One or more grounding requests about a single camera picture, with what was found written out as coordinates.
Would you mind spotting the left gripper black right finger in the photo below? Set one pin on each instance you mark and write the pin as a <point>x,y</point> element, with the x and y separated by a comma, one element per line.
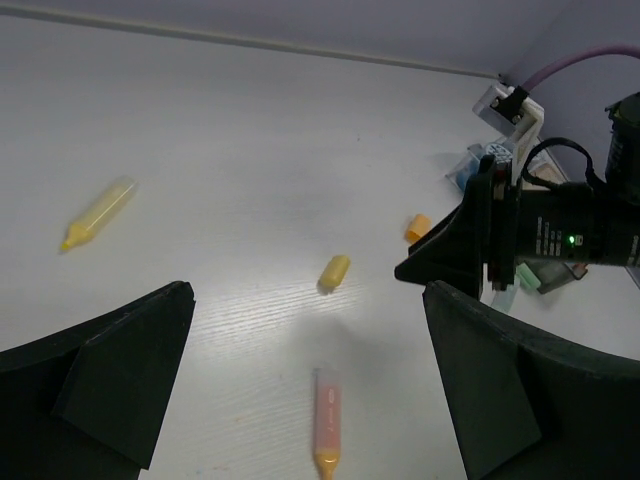
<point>527,404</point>

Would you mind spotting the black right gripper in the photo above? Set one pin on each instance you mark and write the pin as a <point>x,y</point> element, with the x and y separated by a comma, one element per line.
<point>603,232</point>

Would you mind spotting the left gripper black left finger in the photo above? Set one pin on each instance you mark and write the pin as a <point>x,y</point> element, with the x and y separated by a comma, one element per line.
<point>88,402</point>

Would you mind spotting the yellow highlighter cap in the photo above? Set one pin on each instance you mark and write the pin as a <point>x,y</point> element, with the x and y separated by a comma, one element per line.
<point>334,272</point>

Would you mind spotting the pink orange highlighter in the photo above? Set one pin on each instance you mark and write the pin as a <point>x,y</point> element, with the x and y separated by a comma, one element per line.
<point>327,422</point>

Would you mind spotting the yellow highlighter pen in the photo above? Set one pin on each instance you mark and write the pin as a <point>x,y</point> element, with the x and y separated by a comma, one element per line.
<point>104,208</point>

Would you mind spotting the green highlighter pen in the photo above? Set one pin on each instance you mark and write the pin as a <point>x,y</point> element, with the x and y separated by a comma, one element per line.
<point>525,279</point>

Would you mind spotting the compartmented organizer tray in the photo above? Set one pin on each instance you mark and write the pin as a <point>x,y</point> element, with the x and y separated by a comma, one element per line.
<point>521,219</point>

